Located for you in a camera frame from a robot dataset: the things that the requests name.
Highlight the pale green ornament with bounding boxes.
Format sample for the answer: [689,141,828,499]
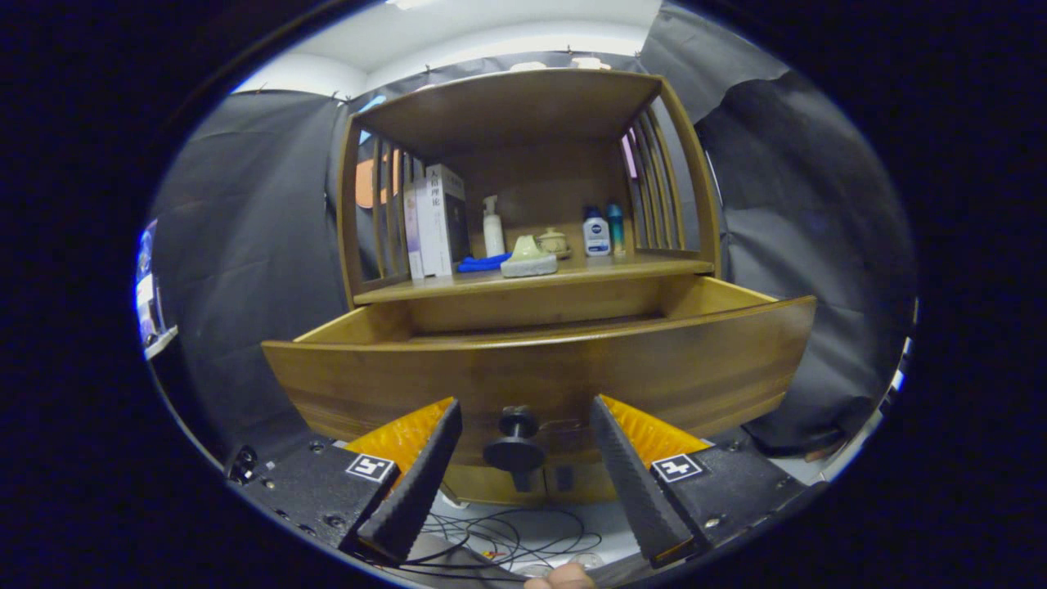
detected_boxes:
[500,235,559,279]

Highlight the black drawer knob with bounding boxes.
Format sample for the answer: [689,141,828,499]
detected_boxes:
[483,406,546,493]

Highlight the white spray bottle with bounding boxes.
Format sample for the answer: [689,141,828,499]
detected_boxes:
[482,195,506,259]

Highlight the thin pale purple book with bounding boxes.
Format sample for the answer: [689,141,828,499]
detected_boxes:
[403,183,426,281]

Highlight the thick white book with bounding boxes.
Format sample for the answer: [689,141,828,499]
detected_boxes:
[415,164,471,277]

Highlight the wooden cabinet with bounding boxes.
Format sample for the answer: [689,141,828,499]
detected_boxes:
[335,68,722,506]

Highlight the black button device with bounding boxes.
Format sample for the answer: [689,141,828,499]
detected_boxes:
[227,444,259,485]

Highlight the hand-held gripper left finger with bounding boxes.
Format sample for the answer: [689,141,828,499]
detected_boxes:
[237,397,465,565]

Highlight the white lotion bottle blue cap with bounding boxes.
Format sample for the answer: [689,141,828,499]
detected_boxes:
[582,206,612,258]

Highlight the white side table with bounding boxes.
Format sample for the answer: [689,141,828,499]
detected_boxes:
[143,326,179,361]

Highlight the black floor cables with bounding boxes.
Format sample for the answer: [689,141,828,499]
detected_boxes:
[405,507,604,578]

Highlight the wooden drawer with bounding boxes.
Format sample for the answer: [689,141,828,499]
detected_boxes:
[262,276,817,471]

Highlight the wooden countertop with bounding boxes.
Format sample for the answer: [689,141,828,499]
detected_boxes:
[353,250,715,305]

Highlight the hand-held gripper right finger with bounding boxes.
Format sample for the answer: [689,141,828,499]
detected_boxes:
[589,394,811,569]

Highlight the white frame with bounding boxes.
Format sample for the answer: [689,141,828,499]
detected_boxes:
[818,299,921,483]

